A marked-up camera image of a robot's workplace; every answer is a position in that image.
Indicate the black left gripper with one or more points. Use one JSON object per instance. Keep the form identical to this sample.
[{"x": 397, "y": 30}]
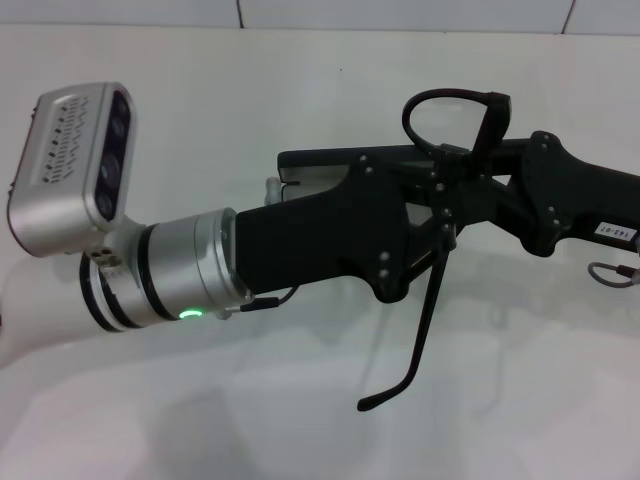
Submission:
[{"x": 320, "y": 235}]

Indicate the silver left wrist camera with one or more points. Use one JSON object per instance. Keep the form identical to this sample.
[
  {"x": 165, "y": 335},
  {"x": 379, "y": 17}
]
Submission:
[{"x": 55, "y": 150}]

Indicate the black glasses case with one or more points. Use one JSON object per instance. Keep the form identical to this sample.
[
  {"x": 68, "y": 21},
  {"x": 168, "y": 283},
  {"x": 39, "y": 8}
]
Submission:
[{"x": 320, "y": 156}]

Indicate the black glasses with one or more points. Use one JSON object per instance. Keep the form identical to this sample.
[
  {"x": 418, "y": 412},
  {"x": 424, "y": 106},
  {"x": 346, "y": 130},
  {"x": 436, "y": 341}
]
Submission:
[{"x": 372, "y": 401}]

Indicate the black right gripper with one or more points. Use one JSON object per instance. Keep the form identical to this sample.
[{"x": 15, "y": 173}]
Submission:
[{"x": 575, "y": 195}]

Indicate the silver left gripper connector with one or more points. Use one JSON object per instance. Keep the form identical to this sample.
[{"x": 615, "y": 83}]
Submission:
[{"x": 272, "y": 190}]

